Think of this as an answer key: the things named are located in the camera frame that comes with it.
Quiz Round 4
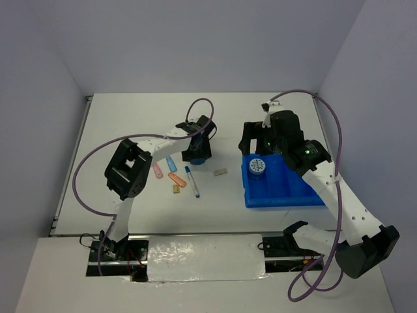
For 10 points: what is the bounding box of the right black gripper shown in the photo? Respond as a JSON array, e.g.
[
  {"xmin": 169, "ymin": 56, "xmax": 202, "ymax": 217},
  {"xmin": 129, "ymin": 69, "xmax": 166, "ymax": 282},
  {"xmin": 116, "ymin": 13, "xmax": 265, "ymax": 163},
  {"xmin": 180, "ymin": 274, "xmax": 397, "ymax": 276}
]
[{"xmin": 238, "ymin": 121, "xmax": 286, "ymax": 155}]

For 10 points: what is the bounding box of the blue slime jar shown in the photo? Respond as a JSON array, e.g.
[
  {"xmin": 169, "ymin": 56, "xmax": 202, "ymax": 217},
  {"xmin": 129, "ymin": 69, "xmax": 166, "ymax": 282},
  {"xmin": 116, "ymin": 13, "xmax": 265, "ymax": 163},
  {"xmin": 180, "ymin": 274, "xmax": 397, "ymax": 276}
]
[
  {"xmin": 248, "ymin": 158, "xmax": 266, "ymax": 179},
  {"xmin": 190, "ymin": 158, "xmax": 206, "ymax": 166}
]

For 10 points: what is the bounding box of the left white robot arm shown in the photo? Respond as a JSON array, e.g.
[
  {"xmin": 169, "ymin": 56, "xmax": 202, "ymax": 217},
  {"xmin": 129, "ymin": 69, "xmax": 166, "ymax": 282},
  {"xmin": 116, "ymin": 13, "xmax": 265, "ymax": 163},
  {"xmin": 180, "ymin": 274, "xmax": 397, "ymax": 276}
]
[{"xmin": 100, "ymin": 115, "xmax": 217, "ymax": 260}]

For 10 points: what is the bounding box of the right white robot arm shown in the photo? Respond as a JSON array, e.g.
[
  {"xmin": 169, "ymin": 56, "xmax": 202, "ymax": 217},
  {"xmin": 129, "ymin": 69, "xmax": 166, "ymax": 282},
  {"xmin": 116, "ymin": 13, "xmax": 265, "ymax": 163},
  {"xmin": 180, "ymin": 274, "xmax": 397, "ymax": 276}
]
[{"xmin": 238, "ymin": 110, "xmax": 399, "ymax": 278}]

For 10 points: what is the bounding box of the blue white marker pen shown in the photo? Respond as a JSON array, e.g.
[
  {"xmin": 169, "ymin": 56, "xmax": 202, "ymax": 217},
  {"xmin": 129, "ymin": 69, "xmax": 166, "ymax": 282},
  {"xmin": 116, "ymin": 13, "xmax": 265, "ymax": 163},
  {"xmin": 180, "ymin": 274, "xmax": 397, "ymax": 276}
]
[{"xmin": 185, "ymin": 166, "xmax": 200, "ymax": 198}]

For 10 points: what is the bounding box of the blue transparent case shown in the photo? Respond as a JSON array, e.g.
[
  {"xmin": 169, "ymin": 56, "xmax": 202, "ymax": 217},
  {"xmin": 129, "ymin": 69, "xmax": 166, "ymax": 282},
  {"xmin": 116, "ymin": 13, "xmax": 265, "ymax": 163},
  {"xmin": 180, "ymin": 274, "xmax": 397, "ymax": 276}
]
[{"xmin": 165, "ymin": 156, "xmax": 177, "ymax": 172}]

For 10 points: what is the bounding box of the grey speckled eraser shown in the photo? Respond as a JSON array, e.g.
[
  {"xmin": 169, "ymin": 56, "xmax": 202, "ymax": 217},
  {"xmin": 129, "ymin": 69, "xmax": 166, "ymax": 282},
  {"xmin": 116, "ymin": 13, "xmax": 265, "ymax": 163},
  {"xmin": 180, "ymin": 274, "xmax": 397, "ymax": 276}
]
[{"xmin": 213, "ymin": 168, "xmax": 227, "ymax": 176}]

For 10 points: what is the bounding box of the orange transparent case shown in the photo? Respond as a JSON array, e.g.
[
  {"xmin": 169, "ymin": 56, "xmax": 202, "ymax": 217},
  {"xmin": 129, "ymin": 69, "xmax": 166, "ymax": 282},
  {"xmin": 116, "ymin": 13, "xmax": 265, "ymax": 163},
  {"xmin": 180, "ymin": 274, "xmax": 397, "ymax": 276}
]
[{"xmin": 168, "ymin": 172, "xmax": 186, "ymax": 188}]

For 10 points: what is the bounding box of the pink transparent case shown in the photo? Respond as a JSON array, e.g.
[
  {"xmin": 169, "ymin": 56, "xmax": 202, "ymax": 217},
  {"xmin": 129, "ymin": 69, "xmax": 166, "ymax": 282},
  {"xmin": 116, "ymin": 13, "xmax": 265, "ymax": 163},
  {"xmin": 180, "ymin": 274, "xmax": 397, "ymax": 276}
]
[{"xmin": 152, "ymin": 163, "xmax": 164, "ymax": 179}]

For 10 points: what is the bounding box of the blue plastic divided bin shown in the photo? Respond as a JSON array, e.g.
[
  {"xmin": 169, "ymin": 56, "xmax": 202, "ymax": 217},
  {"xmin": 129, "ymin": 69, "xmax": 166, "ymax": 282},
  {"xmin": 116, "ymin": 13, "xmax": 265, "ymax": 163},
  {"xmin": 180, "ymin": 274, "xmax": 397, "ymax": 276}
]
[{"xmin": 241, "ymin": 154, "xmax": 324, "ymax": 208}]

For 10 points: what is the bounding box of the silver foil sheet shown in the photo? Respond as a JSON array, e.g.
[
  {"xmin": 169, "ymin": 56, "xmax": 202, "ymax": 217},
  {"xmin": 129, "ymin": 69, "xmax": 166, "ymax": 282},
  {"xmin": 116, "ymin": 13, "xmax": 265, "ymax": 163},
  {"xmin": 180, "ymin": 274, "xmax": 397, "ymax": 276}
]
[{"xmin": 147, "ymin": 234, "xmax": 268, "ymax": 282}]

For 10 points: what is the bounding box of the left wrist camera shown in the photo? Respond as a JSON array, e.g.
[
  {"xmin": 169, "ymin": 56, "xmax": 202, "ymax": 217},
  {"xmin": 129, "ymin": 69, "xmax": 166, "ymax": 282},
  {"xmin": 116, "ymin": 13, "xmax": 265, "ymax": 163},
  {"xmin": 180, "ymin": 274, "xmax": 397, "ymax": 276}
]
[{"xmin": 175, "ymin": 121, "xmax": 201, "ymax": 135}]

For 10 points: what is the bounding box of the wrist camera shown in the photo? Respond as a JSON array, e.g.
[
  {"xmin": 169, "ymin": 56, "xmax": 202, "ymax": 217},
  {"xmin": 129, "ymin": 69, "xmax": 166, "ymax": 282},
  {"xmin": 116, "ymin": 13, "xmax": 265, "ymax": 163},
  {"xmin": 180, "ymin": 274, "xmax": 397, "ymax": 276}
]
[
  {"xmin": 175, "ymin": 121, "xmax": 201, "ymax": 135},
  {"xmin": 261, "ymin": 100, "xmax": 285, "ymax": 128}
]

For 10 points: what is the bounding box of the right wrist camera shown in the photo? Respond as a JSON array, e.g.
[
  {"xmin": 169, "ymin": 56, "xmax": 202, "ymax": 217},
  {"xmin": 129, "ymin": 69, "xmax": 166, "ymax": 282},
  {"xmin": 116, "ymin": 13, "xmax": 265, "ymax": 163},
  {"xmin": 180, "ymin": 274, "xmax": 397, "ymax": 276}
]
[{"xmin": 261, "ymin": 100, "xmax": 285, "ymax": 128}]

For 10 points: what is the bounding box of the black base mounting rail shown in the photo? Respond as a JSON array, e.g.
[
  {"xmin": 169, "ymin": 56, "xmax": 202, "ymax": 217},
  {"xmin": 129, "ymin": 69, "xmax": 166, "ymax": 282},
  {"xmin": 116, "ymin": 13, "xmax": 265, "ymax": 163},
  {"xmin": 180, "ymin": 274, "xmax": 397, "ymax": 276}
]
[{"xmin": 85, "ymin": 234, "xmax": 319, "ymax": 283}]

